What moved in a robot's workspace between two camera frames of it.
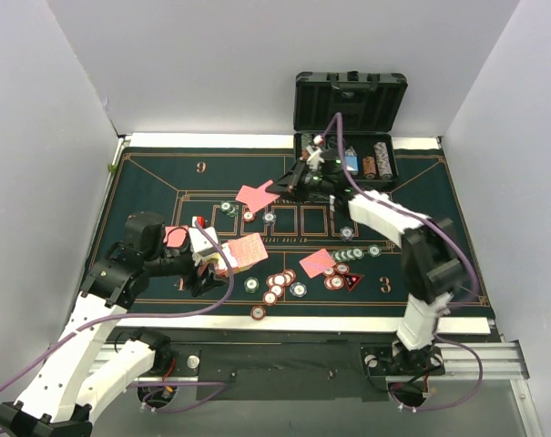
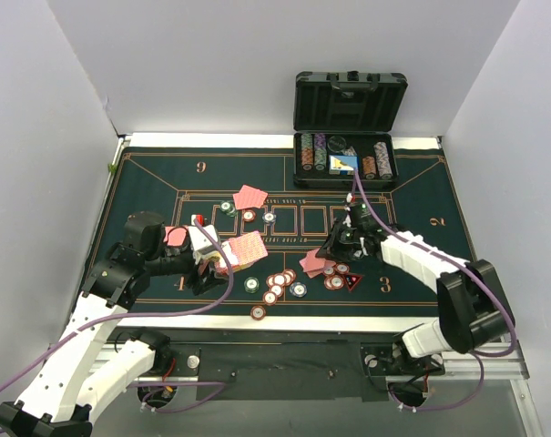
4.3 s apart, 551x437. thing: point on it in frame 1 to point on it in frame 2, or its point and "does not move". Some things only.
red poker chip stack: [276, 283] does not move
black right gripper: [297, 177] to [341, 243]
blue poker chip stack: [298, 289] does not move
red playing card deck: [248, 250] does not move
